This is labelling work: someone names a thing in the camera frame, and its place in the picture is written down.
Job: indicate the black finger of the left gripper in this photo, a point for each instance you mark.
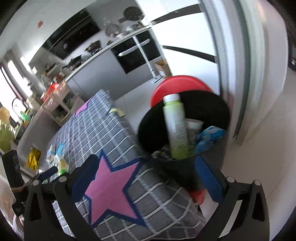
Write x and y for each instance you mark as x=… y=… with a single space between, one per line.
x=44 y=175

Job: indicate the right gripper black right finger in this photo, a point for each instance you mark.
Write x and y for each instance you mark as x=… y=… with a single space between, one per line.
x=252 y=220

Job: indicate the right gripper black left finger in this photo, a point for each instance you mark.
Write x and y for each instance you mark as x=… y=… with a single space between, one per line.
x=41 y=222

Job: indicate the white blue plasters box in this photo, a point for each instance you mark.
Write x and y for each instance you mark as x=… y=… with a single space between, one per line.
x=54 y=153

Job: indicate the blue plastic bag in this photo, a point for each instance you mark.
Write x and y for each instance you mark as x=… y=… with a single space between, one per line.
x=207 y=138

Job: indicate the green labelled plastic bottle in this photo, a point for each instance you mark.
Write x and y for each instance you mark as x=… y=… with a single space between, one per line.
x=176 y=126

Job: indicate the black kitchen faucet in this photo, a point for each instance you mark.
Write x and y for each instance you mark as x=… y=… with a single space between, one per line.
x=18 y=107

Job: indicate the black trash bin red lid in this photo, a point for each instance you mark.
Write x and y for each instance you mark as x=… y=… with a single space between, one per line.
x=200 y=103

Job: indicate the yellow gold foil bag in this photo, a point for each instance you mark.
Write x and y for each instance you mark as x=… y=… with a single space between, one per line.
x=33 y=158

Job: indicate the yellow green hanging basket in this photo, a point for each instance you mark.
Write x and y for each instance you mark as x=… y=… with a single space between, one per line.
x=6 y=139

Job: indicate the beige plastic storage rack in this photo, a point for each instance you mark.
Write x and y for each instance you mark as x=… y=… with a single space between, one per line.
x=62 y=103

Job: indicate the grey checked tablecloth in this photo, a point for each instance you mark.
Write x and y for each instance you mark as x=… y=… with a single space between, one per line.
x=128 y=199

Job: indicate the red plastic basket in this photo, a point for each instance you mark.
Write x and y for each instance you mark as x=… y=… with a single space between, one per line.
x=51 y=88

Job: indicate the white paper cup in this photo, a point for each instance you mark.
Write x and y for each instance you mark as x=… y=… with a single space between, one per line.
x=193 y=127

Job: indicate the black wok on stove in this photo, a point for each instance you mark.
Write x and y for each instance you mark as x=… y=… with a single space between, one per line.
x=74 y=63

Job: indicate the black range hood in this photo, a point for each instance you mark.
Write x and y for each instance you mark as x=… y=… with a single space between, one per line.
x=71 y=34

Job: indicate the black built-in oven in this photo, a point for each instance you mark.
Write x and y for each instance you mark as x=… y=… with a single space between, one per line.
x=129 y=55

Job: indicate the cardboard box on floor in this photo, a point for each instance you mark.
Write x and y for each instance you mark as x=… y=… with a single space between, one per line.
x=163 y=68

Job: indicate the white refrigerator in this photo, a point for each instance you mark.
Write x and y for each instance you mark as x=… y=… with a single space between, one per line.
x=184 y=35

